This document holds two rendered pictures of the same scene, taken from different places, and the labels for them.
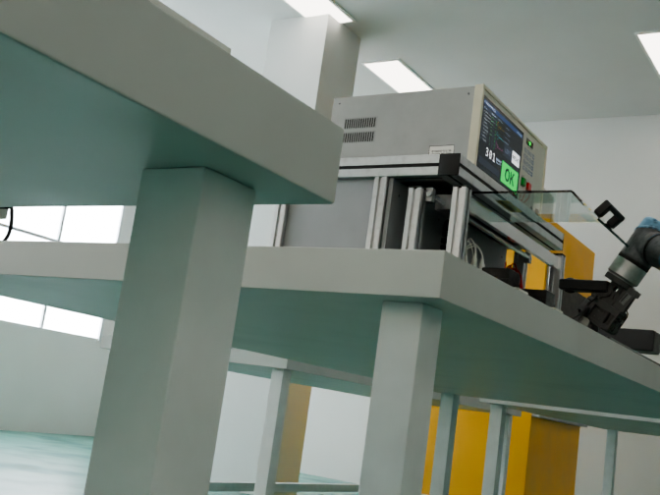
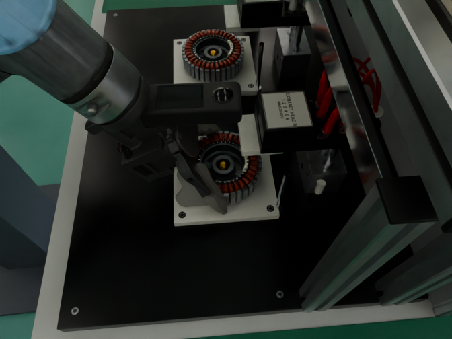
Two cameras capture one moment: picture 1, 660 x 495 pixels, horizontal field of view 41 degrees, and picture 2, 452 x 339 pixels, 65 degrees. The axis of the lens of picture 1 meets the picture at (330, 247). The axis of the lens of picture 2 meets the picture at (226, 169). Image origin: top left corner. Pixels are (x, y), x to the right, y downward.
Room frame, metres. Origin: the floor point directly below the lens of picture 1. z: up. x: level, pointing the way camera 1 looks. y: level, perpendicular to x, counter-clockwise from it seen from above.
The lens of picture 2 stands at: (2.27, -0.74, 1.24)
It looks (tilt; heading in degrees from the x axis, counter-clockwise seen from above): 58 degrees down; 142
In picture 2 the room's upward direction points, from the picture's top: straight up
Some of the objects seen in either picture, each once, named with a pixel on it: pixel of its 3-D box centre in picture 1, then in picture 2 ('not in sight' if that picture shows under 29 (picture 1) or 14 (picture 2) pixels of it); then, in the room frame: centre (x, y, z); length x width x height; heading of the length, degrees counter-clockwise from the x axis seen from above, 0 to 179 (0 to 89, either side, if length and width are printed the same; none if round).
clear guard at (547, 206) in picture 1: (538, 219); not in sight; (1.86, -0.43, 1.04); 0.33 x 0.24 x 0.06; 57
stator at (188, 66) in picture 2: not in sight; (213, 55); (1.85, -0.44, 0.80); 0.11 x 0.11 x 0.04
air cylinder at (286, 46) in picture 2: not in sight; (291, 52); (1.93, -0.31, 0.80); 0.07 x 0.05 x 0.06; 147
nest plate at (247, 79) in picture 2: not in sight; (213, 66); (1.85, -0.44, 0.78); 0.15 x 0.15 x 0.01; 57
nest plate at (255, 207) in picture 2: not in sight; (222, 175); (2.05, -0.57, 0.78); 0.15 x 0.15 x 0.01; 57
